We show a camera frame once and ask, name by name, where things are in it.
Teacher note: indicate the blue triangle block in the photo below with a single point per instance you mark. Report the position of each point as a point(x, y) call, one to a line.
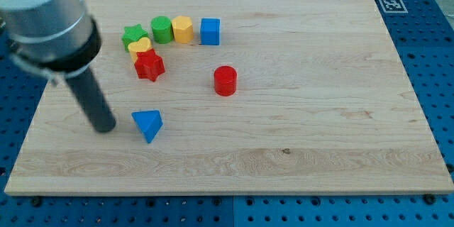
point(149, 123)

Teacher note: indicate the light wooden board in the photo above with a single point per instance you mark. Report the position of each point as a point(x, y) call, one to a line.
point(323, 105)

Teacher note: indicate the red cylinder block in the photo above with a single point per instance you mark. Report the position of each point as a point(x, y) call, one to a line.
point(225, 80)

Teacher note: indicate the blue cube block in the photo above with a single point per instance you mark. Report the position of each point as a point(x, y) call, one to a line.
point(210, 31)

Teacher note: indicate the yellow hexagon block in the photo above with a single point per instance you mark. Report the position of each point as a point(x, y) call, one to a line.
point(182, 29)

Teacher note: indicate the red star block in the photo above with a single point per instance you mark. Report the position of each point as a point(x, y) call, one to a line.
point(149, 65)

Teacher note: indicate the green cylinder block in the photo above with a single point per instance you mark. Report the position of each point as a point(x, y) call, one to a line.
point(162, 29)

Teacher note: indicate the yellow heart block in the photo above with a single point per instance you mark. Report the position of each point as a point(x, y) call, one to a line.
point(142, 45)

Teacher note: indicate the green star block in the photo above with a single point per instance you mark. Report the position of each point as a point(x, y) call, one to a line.
point(132, 34)

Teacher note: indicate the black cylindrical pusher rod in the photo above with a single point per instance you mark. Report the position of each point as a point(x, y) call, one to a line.
point(88, 94)

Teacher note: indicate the white fiducial marker tag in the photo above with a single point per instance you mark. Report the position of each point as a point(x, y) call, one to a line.
point(393, 6)

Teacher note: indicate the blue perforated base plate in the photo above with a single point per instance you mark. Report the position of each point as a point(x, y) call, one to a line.
point(424, 40)

